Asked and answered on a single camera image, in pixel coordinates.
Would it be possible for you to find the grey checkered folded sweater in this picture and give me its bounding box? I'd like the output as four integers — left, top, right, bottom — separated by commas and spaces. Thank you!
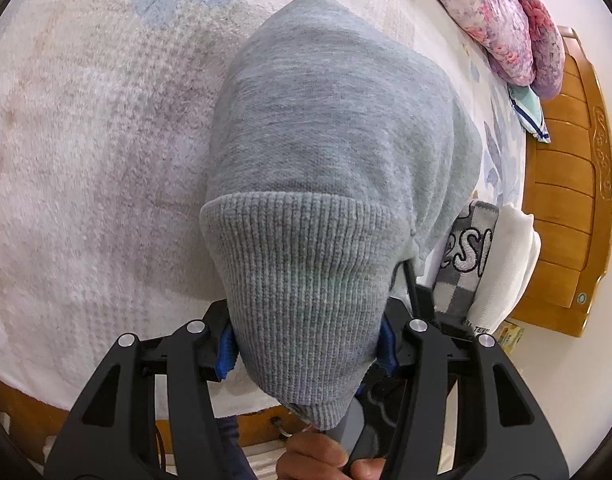
432, 200, 502, 331

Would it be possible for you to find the yellow box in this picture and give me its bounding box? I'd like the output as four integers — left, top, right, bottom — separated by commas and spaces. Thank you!
496, 321, 526, 348

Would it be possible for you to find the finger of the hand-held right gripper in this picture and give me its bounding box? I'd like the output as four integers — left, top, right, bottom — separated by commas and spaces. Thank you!
400, 259, 439, 331

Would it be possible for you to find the grey zip hoodie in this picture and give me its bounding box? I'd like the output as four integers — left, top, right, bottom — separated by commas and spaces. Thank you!
199, 0, 484, 432

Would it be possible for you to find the black floor cable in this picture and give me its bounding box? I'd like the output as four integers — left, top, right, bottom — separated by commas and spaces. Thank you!
153, 420, 168, 472

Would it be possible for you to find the white folded garment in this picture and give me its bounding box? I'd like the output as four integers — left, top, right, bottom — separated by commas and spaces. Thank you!
468, 204, 543, 336

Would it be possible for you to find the person's dark clothing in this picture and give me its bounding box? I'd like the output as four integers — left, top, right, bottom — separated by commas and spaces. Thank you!
215, 412, 254, 480

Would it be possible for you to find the bed with floral sheet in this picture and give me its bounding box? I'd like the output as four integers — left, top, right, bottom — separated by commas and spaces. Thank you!
0, 0, 529, 466

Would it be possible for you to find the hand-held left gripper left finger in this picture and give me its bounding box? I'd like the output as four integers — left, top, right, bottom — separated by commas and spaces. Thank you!
43, 300, 252, 480

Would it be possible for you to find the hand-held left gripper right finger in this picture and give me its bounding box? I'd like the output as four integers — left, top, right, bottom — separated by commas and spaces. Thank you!
380, 299, 570, 480

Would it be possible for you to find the wooden headboard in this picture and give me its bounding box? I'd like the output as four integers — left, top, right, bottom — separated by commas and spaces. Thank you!
511, 25, 612, 338

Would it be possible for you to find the person's right hand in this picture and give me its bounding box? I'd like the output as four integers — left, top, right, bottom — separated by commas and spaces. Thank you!
276, 431, 387, 480

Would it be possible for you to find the purple floral quilt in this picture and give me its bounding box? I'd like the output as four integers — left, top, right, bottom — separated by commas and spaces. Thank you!
411, 0, 567, 101

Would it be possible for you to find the teal striped pillow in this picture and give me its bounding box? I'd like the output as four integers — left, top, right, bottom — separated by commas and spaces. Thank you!
507, 82, 551, 143

